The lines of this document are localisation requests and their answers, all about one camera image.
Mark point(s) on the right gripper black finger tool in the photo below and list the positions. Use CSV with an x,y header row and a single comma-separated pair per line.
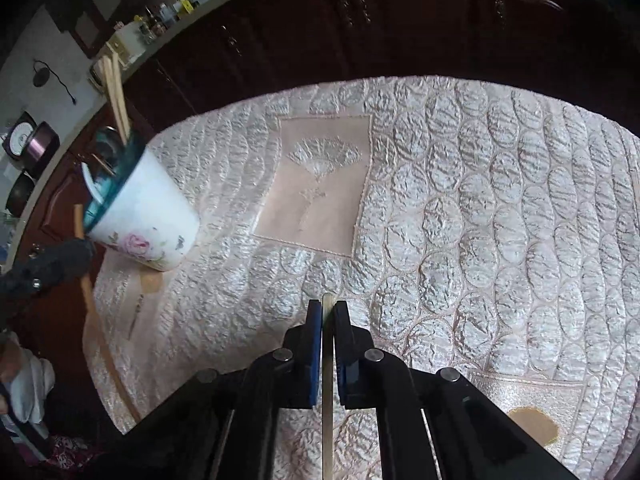
x,y
54,265

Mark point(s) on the white gloved hand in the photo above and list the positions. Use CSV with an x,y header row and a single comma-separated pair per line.
x,y
27,380

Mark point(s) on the chopstick in holder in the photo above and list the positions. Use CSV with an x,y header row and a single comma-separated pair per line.
x,y
105,64
121,109

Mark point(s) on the oil bottle yellow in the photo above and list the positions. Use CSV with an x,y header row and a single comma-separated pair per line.
x,y
182,7

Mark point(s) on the floral white utensil holder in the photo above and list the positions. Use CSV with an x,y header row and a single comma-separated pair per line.
x,y
145,216

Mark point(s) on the dark wood kitchen cabinets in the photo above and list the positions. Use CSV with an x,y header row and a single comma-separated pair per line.
x,y
579,51

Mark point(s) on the thin wooden chopstick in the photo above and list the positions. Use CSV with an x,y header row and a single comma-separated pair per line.
x,y
328,301

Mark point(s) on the white ceramic spoon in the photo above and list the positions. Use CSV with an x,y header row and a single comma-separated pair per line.
x,y
91,185

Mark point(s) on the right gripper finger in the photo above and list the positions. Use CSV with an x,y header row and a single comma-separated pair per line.
x,y
302,376
351,343

